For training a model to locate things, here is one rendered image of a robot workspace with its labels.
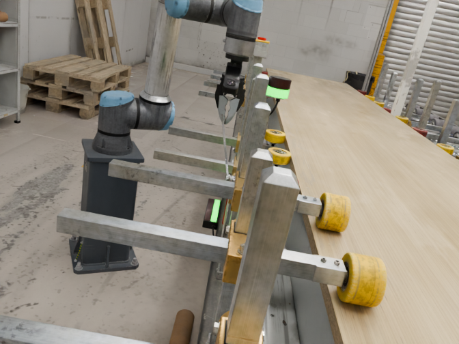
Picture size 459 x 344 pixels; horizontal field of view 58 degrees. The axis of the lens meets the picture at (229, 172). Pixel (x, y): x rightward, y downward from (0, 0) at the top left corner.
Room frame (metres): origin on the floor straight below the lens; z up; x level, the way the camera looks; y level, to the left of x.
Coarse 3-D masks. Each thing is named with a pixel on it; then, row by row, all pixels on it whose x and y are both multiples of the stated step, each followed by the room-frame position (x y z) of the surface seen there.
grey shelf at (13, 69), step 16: (0, 0) 3.67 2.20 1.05; (16, 0) 3.66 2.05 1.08; (16, 16) 3.66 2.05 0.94; (0, 32) 3.67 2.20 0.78; (16, 32) 3.66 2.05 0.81; (0, 48) 3.67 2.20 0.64; (16, 48) 3.66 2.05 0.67; (0, 64) 3.62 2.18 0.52; (16, 64) 3.66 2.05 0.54; (0, 80) 3.67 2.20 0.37; (16, 80) 3.66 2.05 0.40; (0, 96) 3.67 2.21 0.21; (16, 96) 3.66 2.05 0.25; (0, 112) 3.45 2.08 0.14; (16, 112) 3.62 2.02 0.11
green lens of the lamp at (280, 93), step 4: (268, 88) 1.11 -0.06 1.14; (272, 88) 1.10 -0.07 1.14; (268, 92) 1.11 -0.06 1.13; (272, 92) 1.10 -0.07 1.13; (276, 92) 1.09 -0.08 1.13; (280, 92) 1.09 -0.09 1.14; (284, 92) 1.10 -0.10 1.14; (288, 92) 1.11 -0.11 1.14; (276, 96) 1.09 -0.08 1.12; (280, 96) 1.10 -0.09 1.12; (284, 96) 1.10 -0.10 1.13
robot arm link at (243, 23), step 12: (240, 0) 1.24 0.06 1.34; (252, 0) 1.24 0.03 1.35; (228, 12) 1.27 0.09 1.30; (240, 12) 1.24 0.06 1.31; (252, 12) 1.24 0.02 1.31; (228, 24) 1.26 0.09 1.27; (240, 24) 1.24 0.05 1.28; (252, 24) 1.25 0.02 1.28; (228, 36) 1.25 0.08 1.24; (240, 36) 1.24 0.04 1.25; (252, 36) 1.25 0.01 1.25
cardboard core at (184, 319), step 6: (180, 312) 1.46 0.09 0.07; (186, 312) 1.46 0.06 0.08; (180, 318) 1.42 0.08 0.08; (186, 318) 1.42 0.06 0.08; (192, 318) 1.44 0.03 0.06; (174, 324) 1.40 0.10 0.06; (180, 324) 1.38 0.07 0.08; (186, 324) 1.39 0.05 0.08; (192, 324) 1.42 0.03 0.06; (174, 330) 1.35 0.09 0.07; (180, 330) 1.34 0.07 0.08; (186, 330) 1.35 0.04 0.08; (174, 336) 1.31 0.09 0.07; (180, 336) 1.31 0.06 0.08; (186, 336) 1.32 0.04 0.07; (174, 342) 1.28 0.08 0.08; (180, 342) 1.28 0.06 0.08; (186, 342) 1.30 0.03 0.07
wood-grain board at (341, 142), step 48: (288, 96) 2.56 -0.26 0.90; (336, 96) 2.98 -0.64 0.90; (288, 144) 1.47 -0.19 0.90; (336, 144) 1.61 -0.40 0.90; (384, 144) 1.78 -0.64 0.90; (432, 144) 1.99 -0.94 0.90; (336, 192) 1.07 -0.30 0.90; (384, 192) 1.15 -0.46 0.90; (432, 192) 1.24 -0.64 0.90; (336, 240) 0.78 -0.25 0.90; (384, 240) 0.83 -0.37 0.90; (432, 240) 0.88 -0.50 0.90; (336, 288) 0.61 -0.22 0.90; (432, 288) 0.67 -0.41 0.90; (336, 336) 0.51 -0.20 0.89; (384, 336) 0.51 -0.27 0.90; (432, 336) 0.53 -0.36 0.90
